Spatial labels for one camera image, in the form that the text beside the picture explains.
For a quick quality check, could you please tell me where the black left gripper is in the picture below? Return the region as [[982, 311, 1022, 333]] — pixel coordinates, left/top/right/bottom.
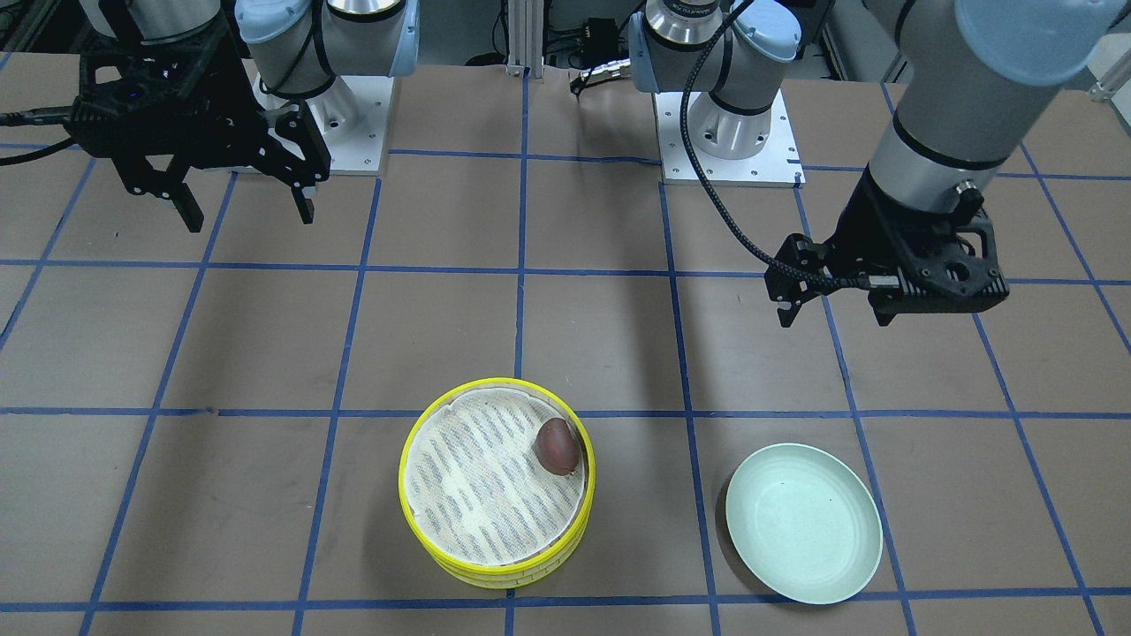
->
[[765, 170, 1010, 329]]

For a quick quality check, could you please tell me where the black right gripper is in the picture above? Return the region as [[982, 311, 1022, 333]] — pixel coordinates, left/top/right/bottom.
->
[[64, 12, 331, 233]]

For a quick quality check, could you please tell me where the brown steamed bun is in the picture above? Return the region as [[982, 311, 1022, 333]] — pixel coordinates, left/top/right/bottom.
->
[[534, 418, 581, 476]]

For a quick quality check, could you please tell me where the yellow rimmed steamer basket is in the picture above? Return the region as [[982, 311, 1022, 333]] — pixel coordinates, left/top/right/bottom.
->
[[399, 377, 596, 566], [409, 510, 592, 588]]

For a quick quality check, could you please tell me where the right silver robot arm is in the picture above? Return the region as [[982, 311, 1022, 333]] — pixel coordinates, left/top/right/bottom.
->
[[59, 1, 418, 232]]

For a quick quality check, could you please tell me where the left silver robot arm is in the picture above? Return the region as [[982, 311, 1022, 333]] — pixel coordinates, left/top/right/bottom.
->
[[627, 1, 1128, 327]]

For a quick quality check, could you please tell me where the light green plate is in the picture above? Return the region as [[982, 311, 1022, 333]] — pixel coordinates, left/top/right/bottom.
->
[[724, 442, 884, 605]]

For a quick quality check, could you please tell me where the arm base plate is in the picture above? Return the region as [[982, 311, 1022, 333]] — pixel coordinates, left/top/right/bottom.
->
[[307, 75, 397, 177], [654, 91, 808, 186]]

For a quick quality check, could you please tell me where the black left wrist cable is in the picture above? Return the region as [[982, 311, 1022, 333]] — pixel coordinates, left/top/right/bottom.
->
[[680, 0, 903, 291]]

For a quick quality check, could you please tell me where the aluminium frame post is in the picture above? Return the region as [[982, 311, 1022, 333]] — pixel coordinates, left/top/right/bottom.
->
[[506, 0, 545, 81]]

